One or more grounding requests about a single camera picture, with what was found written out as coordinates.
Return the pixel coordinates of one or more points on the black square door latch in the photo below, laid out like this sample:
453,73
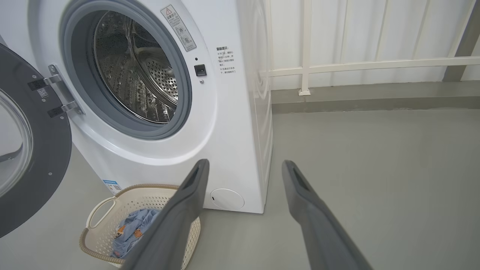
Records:
200,70

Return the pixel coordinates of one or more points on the grey warning sticker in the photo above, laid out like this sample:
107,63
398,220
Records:
179,28

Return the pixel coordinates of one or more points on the small QR code sticker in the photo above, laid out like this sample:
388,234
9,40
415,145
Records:
43,93

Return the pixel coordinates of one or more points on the round white filter cover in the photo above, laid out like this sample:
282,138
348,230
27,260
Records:
227,199

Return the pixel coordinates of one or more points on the black rimmed glass washer door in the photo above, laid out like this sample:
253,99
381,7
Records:
48,150

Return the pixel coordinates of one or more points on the blue white energy label sticker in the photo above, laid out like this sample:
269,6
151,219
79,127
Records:
112,186

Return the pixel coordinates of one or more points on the blue garment with orange print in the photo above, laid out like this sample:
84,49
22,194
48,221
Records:
135,228

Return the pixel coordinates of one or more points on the white front-load washing machine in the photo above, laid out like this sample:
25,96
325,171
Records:
232,131

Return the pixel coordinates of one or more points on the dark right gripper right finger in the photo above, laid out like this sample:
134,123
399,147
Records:
315,225

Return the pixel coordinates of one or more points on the grey rubber door seal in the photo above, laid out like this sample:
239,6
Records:
183,93

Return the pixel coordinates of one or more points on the cream perforated plastic laundry basket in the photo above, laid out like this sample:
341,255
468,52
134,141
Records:
101,232

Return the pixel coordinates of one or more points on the white metal railing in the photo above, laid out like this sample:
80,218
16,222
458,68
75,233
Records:
305,69

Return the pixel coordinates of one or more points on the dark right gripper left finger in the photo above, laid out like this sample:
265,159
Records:
176,225

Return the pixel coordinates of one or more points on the stainless steel perforated drum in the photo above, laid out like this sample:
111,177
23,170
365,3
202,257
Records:
135,75

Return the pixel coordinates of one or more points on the silver metal door hinge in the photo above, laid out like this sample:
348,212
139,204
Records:
63,88

